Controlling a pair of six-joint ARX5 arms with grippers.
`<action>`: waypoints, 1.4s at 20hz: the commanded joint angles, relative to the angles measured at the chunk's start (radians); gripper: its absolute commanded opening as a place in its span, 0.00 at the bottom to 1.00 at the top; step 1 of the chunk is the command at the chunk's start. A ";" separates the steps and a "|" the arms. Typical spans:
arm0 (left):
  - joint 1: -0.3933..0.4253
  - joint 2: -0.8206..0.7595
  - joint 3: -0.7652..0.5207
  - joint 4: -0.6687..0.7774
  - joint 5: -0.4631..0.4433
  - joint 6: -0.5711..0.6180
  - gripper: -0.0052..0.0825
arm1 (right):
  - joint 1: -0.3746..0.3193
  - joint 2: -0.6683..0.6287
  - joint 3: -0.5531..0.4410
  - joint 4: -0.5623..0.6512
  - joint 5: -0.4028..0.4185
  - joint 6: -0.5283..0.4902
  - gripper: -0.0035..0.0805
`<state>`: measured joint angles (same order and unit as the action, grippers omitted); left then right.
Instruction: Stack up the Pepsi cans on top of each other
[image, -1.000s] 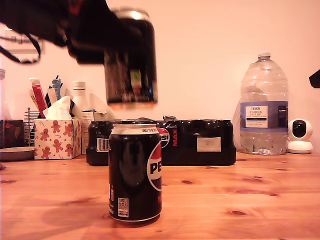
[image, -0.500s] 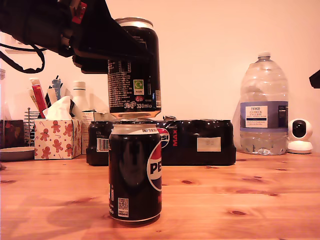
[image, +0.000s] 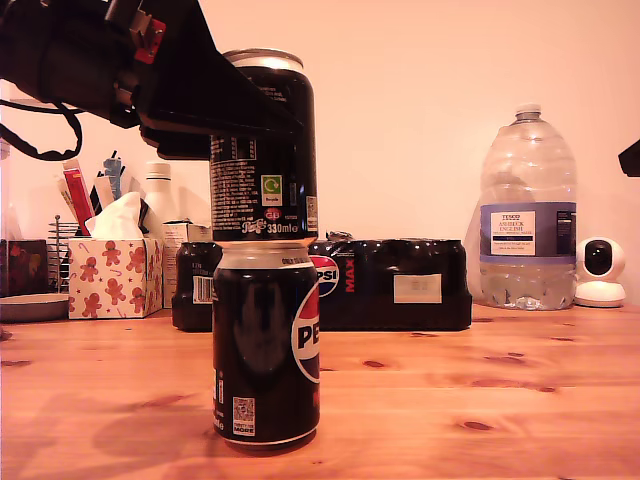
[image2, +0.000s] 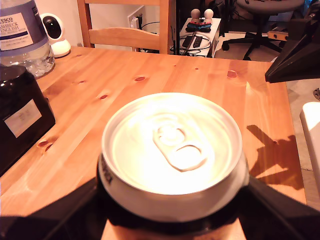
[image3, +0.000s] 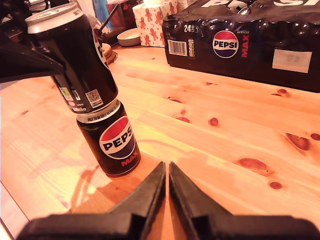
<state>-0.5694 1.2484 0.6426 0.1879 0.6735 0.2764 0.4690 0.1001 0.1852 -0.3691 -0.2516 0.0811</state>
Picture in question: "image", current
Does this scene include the metal wire basket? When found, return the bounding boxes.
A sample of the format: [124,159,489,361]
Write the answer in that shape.
[46,214,76,294]

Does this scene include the small white round camera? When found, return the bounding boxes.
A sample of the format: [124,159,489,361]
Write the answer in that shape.
[573,235,628,309]

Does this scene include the dark red box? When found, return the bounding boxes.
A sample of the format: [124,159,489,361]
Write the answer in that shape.
[0,238,51,298]

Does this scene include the white paper tissue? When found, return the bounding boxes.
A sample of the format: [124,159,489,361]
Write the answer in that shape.
[83,190,147,241]

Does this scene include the white plastic bottle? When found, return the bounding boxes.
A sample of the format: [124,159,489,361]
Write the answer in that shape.
[141,160,177,237]

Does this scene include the blue utensil handle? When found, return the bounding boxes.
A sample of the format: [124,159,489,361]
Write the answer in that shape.
[101,149,126,202]

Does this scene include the black Pepsi Max can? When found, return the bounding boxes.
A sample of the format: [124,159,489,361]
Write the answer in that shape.
[209,47,320,244]
[211,240,322,450]

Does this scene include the grey shallow bowl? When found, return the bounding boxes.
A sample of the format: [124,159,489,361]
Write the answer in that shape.
[0,292,70,324]

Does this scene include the gingerbread print tissue box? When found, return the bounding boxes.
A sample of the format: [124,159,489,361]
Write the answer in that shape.
[66,237,165,321]

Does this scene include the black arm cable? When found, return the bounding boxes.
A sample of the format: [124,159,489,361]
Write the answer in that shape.
[0,98,84,163]

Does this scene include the large clear water bottle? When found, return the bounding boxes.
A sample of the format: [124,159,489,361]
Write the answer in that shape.
[464,102,579,312]

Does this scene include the shrink-wrapped Pepsi Max can pack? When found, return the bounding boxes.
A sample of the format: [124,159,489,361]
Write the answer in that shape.
[171,230,474,333]

